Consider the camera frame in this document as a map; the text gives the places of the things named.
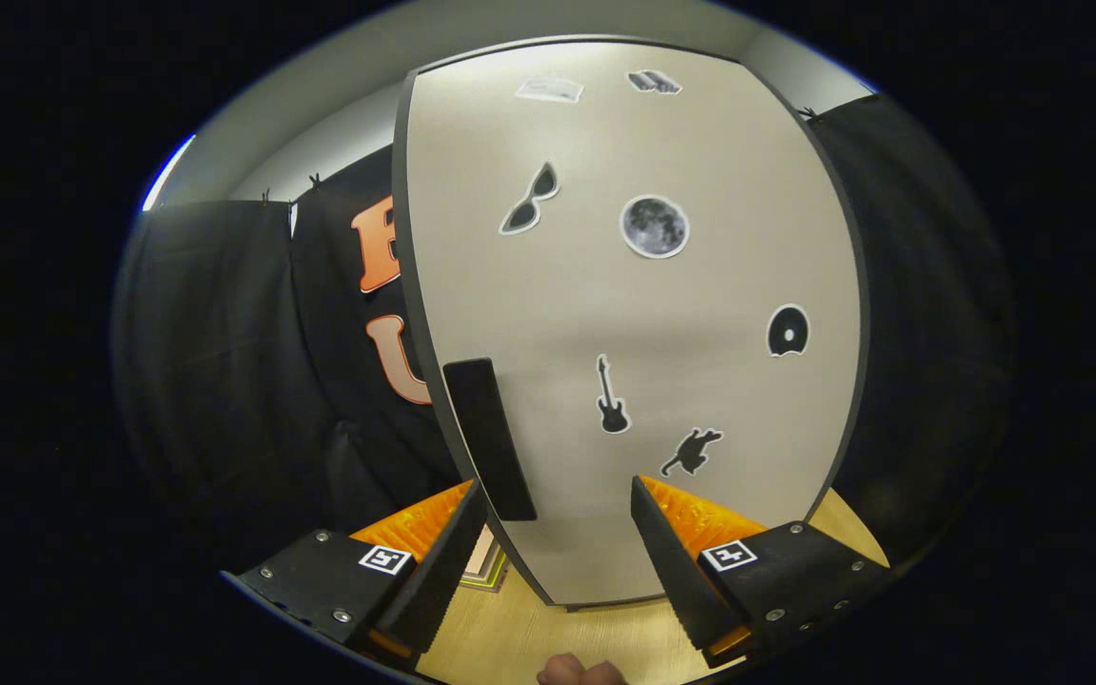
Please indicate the dark grey shoe cabinet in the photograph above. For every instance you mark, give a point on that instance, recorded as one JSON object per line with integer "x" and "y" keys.
{"x": 399, "y": 190}

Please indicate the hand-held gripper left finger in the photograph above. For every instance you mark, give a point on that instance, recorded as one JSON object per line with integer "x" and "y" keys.
{"x": 448, "y": 561}

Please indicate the yellow-edged book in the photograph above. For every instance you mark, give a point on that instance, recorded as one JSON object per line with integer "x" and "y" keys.
{"x": 498, "y": 581}

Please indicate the black backdrop cloth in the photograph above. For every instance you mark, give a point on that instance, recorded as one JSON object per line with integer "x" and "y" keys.
{"x": 225, "y": 362}

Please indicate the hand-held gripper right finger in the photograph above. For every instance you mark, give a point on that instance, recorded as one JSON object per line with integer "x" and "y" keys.
{"x": 667, "y": 561}

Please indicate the beige shoe cabinet door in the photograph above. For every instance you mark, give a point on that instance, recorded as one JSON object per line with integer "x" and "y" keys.
{"x": 605, "y": 304}

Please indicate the ceiling light strip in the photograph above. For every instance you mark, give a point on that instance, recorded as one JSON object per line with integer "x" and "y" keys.
{"x": 166, "y": 176}

